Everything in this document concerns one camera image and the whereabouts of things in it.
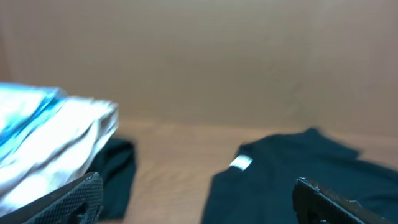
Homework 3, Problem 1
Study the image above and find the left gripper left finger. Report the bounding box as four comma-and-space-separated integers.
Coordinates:
1, 172, 103, 224

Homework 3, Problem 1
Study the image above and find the light blue folded printed shirt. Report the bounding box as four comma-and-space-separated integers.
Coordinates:
1, 83, 67, 160

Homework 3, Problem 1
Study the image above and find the black t-shirt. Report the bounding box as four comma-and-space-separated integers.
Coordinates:
201, 128, 397, 224

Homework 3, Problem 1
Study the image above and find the beige folded garment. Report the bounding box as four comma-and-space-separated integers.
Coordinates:
1, 97, 119, 215

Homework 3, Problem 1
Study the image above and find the black folded garment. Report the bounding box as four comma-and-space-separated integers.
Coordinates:
88, 138, 137, 221

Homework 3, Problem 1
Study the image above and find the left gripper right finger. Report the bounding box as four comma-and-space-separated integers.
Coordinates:
292, 177, 392, 224

